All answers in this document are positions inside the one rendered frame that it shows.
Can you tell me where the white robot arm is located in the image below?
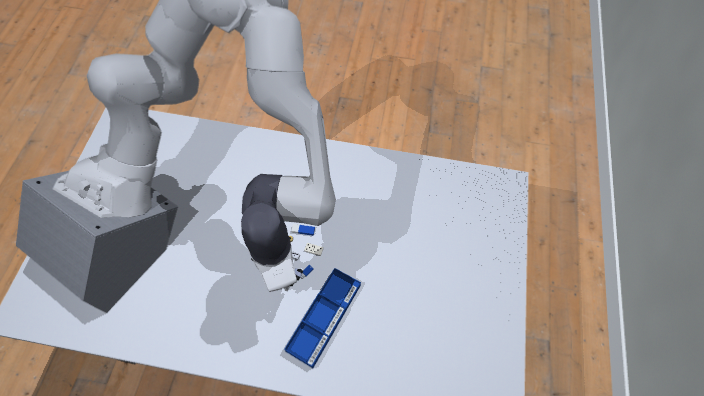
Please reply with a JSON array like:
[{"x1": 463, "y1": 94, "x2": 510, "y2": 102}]
[{"x1": 53, "y1": 0, "x2": 336, "y2": 292}]

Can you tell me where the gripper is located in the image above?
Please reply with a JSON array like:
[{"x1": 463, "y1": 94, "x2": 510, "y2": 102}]
[{"x1": 284, "y1": 268, "x2": 303, "y2": 292}]

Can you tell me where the blue three-compartment tray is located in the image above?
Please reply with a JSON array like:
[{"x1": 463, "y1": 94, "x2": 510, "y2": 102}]
[{"x1": 285, "y1": 268, "x2": 361, "y2": 368}]

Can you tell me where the white domino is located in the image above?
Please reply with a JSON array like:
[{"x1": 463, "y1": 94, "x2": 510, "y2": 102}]
[{"x1": 304, "y1": 243, "x2": 323, "y2": 256}]

